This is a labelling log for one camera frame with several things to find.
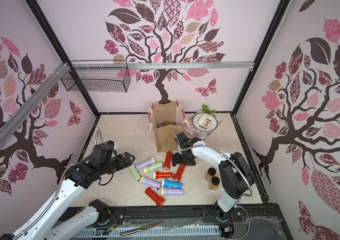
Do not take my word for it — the spice jar black lid rear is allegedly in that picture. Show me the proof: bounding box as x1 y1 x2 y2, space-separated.
205 168 216 181

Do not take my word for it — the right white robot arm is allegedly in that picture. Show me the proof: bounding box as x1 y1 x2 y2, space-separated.
171 129 255 222

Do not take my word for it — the white toy radish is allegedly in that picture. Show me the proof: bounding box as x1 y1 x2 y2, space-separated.
198 104 217 126

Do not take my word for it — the purple flashlight upper middle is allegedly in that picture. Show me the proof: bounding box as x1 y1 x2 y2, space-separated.
136 157 156 171

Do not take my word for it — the black wire basket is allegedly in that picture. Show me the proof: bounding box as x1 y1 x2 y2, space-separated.
61 60 131 93

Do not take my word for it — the red flashlight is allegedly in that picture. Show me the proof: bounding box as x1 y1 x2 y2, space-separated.
153 171 173 179
173 164 185 183
163 152 172 171
145 188 165 208

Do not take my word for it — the purple flashlight lower left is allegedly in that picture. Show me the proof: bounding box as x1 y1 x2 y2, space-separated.
139 176 162 190

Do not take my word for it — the diagonal aluminium rail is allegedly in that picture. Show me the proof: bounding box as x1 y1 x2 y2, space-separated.
0 63 70 149

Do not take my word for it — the brown jute tote bag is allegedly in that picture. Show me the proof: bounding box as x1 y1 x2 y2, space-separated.
147 101 189 153

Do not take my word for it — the butter knife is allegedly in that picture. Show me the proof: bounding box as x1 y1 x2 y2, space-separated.
119 221 164 236

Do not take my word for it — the purple flashlight lower right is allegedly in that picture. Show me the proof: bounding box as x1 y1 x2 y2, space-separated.
161 188 183 197

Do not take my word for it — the light green flashlight left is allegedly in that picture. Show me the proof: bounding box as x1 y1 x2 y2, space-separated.
129 164 142 182

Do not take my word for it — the blue flashlight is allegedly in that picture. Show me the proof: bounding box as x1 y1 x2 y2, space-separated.
162 179 182 189

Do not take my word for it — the purple flashlight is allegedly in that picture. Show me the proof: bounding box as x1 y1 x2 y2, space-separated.
139 176 162 190
161 188 183 197
136 157 156 171

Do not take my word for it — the light green flashlight middle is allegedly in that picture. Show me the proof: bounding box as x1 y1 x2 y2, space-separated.
143 162 163 175

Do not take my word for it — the grey slotted cable duct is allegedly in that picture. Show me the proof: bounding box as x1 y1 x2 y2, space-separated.
46 224 222 240

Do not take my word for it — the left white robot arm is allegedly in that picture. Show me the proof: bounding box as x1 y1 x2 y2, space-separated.
0 141 136 240

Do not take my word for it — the light green flashlight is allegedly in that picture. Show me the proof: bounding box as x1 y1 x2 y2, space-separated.
129 164 142 182
143 162 163 175

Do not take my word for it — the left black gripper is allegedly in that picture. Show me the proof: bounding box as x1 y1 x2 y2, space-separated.
99 152 136 176

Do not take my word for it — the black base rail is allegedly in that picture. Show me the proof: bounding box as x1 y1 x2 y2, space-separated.
56 204 227 226

